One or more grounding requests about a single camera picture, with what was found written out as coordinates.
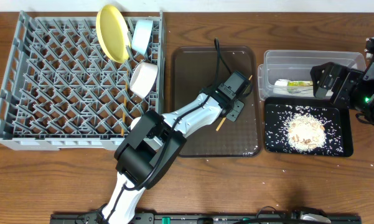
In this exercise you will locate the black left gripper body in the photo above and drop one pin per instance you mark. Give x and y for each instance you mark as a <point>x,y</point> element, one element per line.
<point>234,111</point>

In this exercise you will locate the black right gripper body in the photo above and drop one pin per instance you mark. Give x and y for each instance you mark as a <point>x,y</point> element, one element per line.
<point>352,89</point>

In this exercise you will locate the wooden chopstick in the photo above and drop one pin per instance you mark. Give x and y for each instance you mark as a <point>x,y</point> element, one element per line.
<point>223,119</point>
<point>124,104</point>

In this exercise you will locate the yellow green snack wrapper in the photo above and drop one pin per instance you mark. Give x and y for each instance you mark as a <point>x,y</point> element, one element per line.
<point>300,83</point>

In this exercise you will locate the pink bowl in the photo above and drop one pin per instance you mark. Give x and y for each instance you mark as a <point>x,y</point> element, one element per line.
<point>143,79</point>

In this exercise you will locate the blue bowl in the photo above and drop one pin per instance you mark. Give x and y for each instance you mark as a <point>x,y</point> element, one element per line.
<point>141,36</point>

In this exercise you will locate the yellow plate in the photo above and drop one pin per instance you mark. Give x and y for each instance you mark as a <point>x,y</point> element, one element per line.
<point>112,33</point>

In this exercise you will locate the white cup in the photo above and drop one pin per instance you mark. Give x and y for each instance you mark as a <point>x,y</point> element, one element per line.
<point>134,122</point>

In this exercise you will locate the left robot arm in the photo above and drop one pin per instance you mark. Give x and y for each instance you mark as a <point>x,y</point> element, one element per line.
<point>155,141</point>

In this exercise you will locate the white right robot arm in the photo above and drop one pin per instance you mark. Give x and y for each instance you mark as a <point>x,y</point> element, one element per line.
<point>363,95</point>

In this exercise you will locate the rice food waste pile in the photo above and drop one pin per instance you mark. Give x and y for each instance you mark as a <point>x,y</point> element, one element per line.
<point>305,132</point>

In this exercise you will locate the black waste tray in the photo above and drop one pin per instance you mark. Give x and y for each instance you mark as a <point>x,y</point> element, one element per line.
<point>278,111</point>

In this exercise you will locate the dark brown serving tray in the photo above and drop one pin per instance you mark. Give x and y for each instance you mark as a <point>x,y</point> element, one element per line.
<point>194,68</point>

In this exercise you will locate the clear plastic bin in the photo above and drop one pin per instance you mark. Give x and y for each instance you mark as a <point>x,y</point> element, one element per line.
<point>295,65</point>

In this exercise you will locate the grey dish rack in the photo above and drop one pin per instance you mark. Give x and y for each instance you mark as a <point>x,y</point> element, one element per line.
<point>61,91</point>

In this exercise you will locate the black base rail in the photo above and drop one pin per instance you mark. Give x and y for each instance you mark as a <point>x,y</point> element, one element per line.
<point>266,214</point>

